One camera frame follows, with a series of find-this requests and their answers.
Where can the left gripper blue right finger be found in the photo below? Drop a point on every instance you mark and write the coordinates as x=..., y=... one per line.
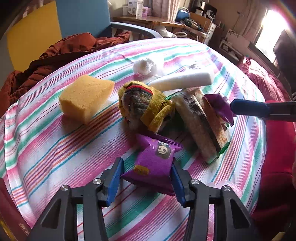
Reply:
x=232, y=221

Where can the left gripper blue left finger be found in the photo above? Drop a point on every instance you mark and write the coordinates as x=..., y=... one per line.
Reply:
x=58, y=221

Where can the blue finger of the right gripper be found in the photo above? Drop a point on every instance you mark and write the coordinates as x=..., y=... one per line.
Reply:
x=250, y=108

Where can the purple snack packet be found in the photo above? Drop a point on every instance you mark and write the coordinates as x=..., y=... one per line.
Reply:
x=221, y=105
x=153, y=164

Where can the rice cracker snack pack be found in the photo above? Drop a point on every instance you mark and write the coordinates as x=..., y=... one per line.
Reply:
x=207, y=128

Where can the white foam block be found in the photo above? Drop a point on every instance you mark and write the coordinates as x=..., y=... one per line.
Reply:
x=182, y=80

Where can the yellow sponge block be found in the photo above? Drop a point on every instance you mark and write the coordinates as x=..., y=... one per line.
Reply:
x=82, y=99

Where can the yellow knitted sock ball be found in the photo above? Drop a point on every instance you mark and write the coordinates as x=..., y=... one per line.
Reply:
x=144, y=107

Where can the white plastic bag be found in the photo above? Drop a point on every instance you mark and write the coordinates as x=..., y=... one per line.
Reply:
x=148, y=67

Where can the pink plastic cup container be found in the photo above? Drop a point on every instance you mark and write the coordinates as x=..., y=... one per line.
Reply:
x=222, y=183

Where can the person right hand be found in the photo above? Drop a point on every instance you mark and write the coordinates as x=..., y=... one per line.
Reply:
x=294, y=174

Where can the red blanket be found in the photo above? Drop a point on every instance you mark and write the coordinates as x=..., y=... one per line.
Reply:
x=275, y=208

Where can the striped pink green bedsheet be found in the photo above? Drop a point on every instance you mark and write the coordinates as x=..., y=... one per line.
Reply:
x=41, y=150

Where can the blue kettle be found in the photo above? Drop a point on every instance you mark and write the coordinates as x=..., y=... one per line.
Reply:
x=182, y=14

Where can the wooden side desk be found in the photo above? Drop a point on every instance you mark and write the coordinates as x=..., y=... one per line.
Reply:
x=155, y=21

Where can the rust red jacket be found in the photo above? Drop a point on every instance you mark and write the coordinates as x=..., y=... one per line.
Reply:
x=56, y=56

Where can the white carton box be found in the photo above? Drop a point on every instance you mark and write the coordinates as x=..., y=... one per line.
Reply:
x=135, y=7

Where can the grey yellow blue chair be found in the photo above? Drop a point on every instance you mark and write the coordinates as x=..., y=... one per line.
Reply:
x=28, y=28

